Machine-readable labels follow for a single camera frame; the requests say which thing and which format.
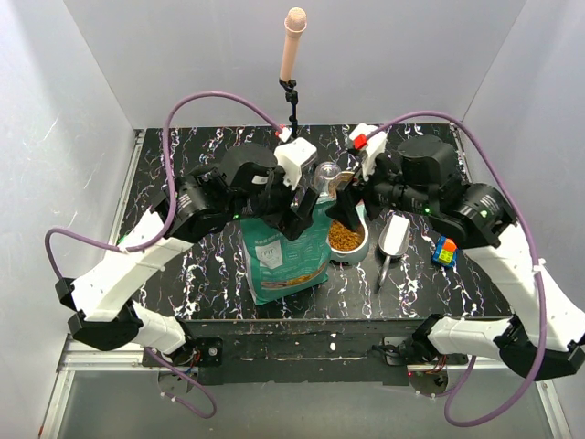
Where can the teal double pet bowl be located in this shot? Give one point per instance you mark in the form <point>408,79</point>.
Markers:
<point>349,247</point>

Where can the silver metal scoop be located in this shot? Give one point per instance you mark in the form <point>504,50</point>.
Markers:
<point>393,243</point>

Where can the aluminium rail frame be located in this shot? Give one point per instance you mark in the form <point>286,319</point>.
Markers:
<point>112,395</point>

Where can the blue yellow small toy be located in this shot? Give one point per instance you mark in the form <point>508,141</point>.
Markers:
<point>445,253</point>

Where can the black tripod stand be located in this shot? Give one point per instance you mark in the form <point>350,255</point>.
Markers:
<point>291,96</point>

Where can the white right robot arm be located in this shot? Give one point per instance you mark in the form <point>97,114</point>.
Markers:
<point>484,227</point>

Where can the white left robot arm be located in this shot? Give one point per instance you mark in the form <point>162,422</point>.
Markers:
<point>106,317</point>

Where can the green pet food bag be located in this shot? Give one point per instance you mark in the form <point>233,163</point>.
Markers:
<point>277,267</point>

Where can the beige microphone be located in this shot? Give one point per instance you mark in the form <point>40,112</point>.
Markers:
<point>294,24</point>

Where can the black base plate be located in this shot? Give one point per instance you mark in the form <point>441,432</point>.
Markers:
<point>293,350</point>

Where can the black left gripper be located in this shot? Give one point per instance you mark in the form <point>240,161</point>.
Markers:
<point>293,229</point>

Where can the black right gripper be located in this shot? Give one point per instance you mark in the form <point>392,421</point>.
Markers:
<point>347,198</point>

